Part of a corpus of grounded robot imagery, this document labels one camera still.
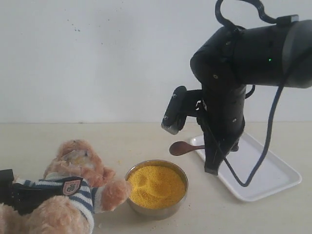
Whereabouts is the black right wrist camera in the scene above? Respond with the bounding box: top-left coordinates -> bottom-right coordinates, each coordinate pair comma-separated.
161,86 -> 202,135

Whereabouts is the steel bowl of yellow millet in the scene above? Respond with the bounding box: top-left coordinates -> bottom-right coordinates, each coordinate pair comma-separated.
125,159 -> 188,220

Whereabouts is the tan teddy bear striped sweater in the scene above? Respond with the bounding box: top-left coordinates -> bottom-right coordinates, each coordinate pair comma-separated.
0,139 -> 131,234

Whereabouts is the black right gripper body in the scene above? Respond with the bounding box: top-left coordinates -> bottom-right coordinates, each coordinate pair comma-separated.
200,81 -> 245,146

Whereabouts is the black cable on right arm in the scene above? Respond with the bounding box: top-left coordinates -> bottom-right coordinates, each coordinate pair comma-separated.
195,0 -> 312,188

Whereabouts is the dark wooden spoon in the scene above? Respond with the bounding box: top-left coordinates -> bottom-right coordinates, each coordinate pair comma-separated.
169,141 -> 205,156

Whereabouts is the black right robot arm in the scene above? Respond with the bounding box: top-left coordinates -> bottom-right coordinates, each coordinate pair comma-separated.
190,20 -> 312,175

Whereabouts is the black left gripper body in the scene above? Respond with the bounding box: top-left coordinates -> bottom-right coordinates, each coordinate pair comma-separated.
0,169 -> 14,207

